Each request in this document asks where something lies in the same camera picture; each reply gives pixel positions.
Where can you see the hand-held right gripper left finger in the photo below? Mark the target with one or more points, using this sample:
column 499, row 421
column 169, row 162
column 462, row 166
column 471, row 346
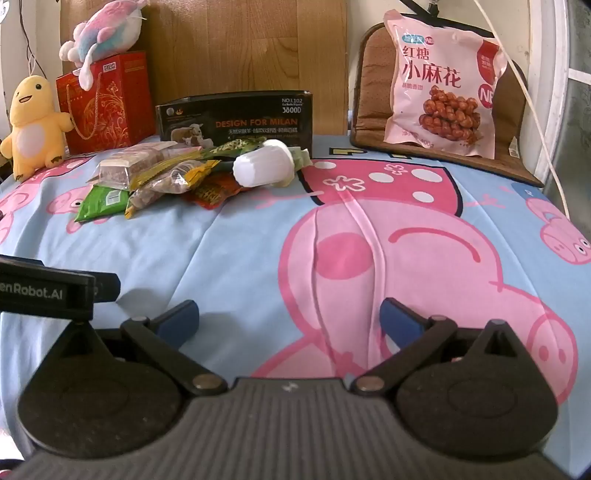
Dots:
column 179, row 319

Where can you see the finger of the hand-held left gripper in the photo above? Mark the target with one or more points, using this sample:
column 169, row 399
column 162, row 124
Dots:
column 106, row 287

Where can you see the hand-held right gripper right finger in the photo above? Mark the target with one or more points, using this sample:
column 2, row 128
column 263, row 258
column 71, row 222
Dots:
column 400, row 321

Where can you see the green snack packet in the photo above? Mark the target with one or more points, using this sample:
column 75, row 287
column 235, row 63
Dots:
column 101, row 203

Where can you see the yellow snack packet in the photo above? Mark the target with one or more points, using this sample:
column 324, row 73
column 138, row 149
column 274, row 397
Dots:
column 143, row 201
column 184, row 173

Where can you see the light green leaf-print packet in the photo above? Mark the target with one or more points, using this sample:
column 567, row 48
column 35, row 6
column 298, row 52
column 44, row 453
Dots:
column 300, row 159
column 235, row 147

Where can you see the black cardboard box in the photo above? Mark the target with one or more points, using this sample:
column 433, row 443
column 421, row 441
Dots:
column 258, row 120

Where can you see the long pink wrapped snack pack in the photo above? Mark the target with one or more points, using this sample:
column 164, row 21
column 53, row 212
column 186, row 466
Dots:
column 120, row 170

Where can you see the orange-red snack packet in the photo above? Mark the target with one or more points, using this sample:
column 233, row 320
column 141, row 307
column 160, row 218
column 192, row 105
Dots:
column 212, row 194

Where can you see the yellow plush toy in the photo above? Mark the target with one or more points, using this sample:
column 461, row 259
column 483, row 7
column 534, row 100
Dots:
column 34, row 134

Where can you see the white plastic bottle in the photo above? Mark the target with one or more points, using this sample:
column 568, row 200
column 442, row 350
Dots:
column 263, row 164

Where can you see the red gift bag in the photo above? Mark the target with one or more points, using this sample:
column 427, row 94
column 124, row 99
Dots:
column 124, row 110

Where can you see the brown seat cushion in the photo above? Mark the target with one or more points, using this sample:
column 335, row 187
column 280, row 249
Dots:
column 369, row 106

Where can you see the large pink snack bag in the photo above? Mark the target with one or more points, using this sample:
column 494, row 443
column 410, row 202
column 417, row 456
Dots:
column 434, row 74

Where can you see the pink and blue plush fish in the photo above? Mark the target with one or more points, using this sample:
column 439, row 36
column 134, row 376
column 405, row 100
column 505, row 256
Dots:
column 111, row 27

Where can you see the wooden headboard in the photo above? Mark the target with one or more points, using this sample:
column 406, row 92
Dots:
column 231, row 55

